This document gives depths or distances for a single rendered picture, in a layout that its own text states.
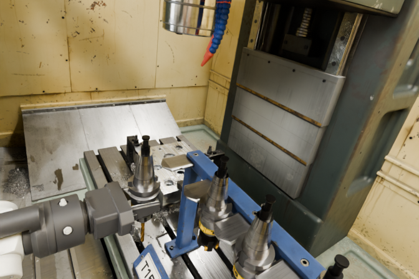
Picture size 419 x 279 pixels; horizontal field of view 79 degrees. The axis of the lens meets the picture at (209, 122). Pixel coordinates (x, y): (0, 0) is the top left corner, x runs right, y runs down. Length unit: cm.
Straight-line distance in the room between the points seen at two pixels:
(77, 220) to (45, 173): 107
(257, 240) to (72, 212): 30
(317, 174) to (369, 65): 43
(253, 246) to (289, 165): 71
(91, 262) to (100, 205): 51
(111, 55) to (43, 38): 36
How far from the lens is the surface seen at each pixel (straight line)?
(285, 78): 105
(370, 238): 151
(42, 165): 158
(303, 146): 104
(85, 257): 104
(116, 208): 51
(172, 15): 70
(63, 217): 50
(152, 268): 75
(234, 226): 49
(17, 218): 48
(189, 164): 62
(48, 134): 169
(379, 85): 93
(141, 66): 184
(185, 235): 80
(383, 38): 93
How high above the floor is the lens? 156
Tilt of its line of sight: 24 degrees down
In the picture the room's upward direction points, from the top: 9 degrees clockwise
